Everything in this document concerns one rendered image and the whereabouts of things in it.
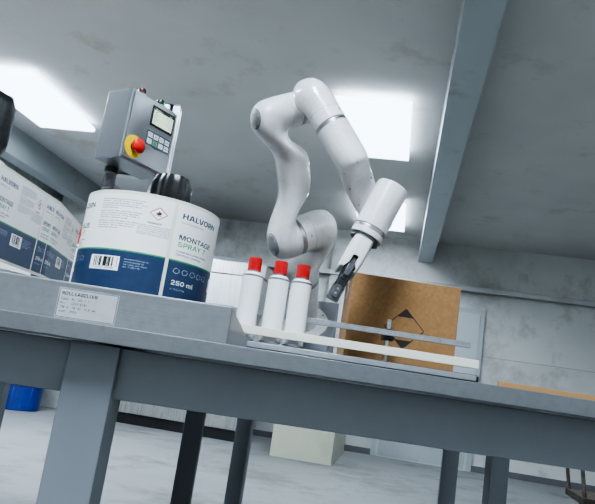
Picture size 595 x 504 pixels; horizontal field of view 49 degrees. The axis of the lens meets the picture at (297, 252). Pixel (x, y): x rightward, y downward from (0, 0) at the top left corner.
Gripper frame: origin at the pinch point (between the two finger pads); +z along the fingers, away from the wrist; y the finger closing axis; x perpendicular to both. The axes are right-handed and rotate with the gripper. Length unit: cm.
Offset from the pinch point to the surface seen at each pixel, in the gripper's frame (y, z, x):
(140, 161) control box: -5, -6, -60
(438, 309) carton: -17.6, -13.0, 27.4
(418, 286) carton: -17.7, -16.0, 19.7
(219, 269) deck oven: -666, -72, -125
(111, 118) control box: -3, -12, -72
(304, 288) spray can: 1.7, 3.1, -7.1
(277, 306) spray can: 2.0, 10.1, -10.6
